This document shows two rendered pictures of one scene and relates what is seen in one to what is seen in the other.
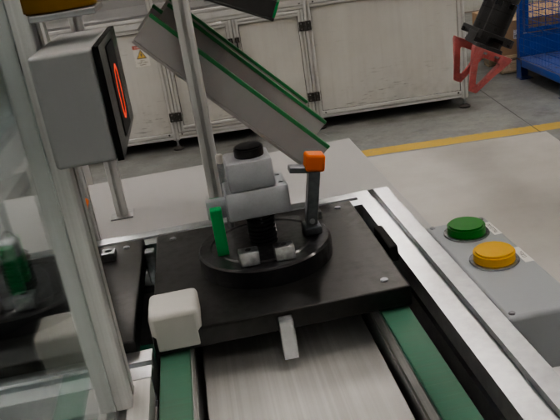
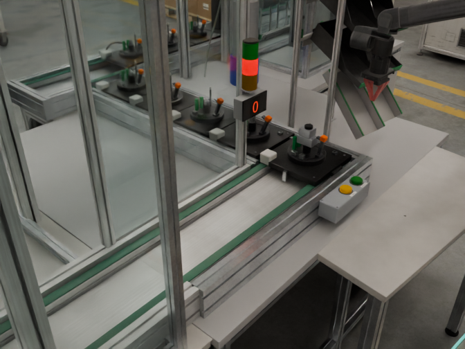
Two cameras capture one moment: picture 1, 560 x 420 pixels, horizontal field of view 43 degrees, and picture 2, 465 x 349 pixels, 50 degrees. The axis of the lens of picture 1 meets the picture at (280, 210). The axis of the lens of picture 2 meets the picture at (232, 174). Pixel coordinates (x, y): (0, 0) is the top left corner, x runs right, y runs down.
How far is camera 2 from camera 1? 125 cm
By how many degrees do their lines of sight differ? 43
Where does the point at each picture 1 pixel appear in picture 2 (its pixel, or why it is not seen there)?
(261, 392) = (271, 183)
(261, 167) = (306, 132)
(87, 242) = (241, 131)
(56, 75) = (236, 102)
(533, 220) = (425, 200)
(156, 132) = not seen: outside the picture
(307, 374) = (283, 186)
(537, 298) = (332, 201)
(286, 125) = (353, 122)
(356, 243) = (327, 166)
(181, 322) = (266, 158)
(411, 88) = not seen: outside the picture
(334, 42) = not seen: outside the picture
